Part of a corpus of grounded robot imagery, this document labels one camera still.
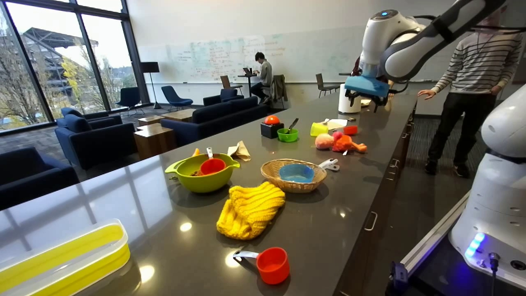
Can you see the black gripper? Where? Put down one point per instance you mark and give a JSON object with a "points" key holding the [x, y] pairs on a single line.
{"points": [[370, 102]]}

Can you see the small blue plastic bowl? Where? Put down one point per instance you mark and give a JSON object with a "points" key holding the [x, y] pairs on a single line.
{"points": [[296, 172]]}

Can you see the oval woven wicker basket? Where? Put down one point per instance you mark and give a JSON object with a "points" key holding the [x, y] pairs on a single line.
{"points": [[268, 172]]}

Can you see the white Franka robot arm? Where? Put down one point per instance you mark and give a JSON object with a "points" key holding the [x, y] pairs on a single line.
{"points": [[416, 38]]}

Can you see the small green plastic bowl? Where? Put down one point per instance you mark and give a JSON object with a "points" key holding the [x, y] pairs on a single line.
{"points": [[288, 135]]}

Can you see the large green mixing bowl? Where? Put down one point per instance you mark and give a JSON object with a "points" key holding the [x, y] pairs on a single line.
{"points": [[202, 179]]}

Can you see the small red toy item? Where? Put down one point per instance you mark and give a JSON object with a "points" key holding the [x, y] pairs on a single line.
{"points": [[350, 130]]}

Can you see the white plastic item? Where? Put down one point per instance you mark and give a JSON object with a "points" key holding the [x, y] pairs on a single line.
{"points": [[335, 123]]}

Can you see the orange fluffy plush toy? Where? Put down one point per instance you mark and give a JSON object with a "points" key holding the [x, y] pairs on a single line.
{"points": [[345, 143]]}

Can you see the dark office chair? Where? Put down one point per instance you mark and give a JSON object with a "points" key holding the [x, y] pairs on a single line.
{"points": [[279, 87], [324, 82]]}

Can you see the yellow-green plastic item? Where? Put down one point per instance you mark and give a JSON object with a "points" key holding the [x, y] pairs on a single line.
{"points": [[319, 128]]}

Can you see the peach fluffy plush ball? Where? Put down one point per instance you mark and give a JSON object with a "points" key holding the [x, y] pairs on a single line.
{"points": [[324, 141]]}

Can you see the white plastic bag clip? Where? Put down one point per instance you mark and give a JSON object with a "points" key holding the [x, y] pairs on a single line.
{"points": [[329, 164]]}

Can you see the black spoon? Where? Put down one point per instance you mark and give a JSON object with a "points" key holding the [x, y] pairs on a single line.
{"points": [[293, 123]]}

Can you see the red toy tomato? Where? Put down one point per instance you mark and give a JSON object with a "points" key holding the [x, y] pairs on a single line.
{"points": [[271, 120]]}

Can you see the small black box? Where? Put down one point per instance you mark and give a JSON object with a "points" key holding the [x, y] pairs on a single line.
{"points": [[271, 131]]}

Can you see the seated person in grey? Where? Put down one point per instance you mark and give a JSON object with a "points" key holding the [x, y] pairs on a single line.
{"points": [[263, 74]]}

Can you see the person in striped shirt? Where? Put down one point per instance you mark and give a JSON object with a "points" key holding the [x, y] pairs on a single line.
{"points": [[477, 70]]}

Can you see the small dark desk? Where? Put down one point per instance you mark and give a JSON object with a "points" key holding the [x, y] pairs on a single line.
{"points": [[247, 75]]}

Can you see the folded pale paper napkin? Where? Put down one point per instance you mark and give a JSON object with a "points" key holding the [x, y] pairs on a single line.
{"points": [[238, 149]]}

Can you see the wooden chair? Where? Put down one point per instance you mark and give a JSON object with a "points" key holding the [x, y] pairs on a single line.
{"points": [[225, 82]]}

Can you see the dark blue armchair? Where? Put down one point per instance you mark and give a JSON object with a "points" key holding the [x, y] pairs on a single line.
{"points": [[130, 97], [222, 97], [95, 139]]}

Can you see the long dark blue sofa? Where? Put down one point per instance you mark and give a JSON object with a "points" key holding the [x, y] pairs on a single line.
{"points": [[214, 116]]}

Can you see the yellow knitted cloth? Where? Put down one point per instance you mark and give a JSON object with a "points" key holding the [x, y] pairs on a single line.
{"points": [[250, 210]]}

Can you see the red measuring cup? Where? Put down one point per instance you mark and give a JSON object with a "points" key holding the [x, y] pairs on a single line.
{"points": [[212, 164]]}

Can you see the small orange toy piece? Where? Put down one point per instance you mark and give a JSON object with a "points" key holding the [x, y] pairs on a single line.
{"points": [[196, 151]]}

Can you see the low wooden table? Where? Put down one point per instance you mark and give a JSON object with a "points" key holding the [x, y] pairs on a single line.
{"points": [[181, 113]]}

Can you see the blue lounge chair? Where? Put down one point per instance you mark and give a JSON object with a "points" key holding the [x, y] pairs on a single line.
{"points": [[174, 97]]}

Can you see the wooden coffee table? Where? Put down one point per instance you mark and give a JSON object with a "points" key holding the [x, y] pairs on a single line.
{"points": [[153, 138]]}

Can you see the small low side table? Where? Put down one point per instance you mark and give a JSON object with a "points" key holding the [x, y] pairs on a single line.
{"points": [[148, 118]]}

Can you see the black floor lamp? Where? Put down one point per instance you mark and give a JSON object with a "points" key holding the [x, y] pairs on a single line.
{"points": [[150, 67]]}

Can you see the large glass window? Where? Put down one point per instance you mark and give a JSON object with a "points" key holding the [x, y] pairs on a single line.
{"points": [[54, 59]]}

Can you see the yellow plastic tray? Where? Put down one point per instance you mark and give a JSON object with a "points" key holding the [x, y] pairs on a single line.
{"points": [[62, 256]]}

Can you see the aluminium frame rail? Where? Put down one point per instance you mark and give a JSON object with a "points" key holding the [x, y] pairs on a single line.
{"points": [[427, 240]]}

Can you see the wall whiteboard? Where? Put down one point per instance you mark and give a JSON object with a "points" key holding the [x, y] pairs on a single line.
{"points": [[207, 57]]}

